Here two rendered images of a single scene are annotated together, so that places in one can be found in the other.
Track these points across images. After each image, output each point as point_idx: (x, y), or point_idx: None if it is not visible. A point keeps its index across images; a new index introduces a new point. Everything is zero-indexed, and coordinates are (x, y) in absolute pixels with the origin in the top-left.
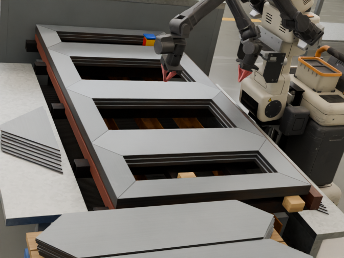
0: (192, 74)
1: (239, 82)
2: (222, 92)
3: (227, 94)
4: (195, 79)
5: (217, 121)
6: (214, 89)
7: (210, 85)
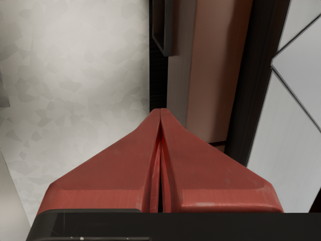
0: (297, 210)
1: (159, 108)
2: (284, 21)
3: (30, 212)
4: (319, 172)
5: (148, 23)
6: (310, 72)
7: (291, 126)
